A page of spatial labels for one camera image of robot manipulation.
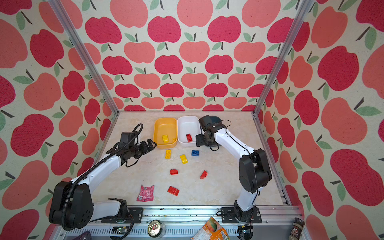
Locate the blue lego brick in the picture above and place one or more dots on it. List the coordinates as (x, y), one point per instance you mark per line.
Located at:
(195, 153)

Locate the pink snack packet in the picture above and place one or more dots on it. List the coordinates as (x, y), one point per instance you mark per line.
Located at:
(146, 194)

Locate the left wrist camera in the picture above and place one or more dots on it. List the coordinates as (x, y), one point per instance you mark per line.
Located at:
(128, 139)

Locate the soda can top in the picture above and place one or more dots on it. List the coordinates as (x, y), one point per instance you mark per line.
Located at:
(156, 229)

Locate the yellow plastic container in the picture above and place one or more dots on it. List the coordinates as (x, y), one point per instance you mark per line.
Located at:
(166, 126)

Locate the front aluminium rail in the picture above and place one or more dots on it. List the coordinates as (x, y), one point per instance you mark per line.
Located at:
(194, 214)

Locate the orange snack bag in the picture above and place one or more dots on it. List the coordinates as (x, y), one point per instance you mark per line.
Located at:
(212, 230)

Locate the dark teal plastic container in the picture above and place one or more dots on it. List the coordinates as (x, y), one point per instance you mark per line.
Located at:
(215, 119)

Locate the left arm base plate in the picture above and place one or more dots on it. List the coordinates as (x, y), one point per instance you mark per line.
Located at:
(135, 215)

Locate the right aluminium frame post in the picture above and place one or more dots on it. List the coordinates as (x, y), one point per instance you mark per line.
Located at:
(303, 10)

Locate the yellow curved lego brick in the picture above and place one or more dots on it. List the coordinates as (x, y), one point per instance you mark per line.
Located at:
(184, 159)

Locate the white plastic container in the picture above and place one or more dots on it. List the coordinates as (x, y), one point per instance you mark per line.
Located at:
(188, 125)

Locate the dark glass jar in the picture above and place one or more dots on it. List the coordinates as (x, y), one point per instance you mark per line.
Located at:
(296, 230)

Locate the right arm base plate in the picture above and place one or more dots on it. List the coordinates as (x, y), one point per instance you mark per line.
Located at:
(229, 216)

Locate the red lego brick front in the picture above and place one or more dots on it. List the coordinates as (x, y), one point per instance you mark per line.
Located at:
(174, 191)

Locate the red curved lego brick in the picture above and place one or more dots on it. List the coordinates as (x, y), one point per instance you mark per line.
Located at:
(174, 172)

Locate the left aluminium frame post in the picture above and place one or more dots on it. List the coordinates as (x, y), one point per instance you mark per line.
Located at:
(71, 31)

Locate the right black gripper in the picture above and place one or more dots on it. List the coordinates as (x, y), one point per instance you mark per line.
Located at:
(198, 141)

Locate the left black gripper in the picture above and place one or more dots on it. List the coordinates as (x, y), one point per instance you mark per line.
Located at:
(145, 149)

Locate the red lego brick angled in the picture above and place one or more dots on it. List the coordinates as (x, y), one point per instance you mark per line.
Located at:
(204, 175)

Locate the aluminium frame post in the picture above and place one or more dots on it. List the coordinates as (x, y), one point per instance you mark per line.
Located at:
(303, 10)
(71, 31)

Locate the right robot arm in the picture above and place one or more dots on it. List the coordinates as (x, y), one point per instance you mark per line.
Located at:
(254, 168)

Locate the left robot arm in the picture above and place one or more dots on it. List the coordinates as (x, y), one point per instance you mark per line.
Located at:
(72, 205)

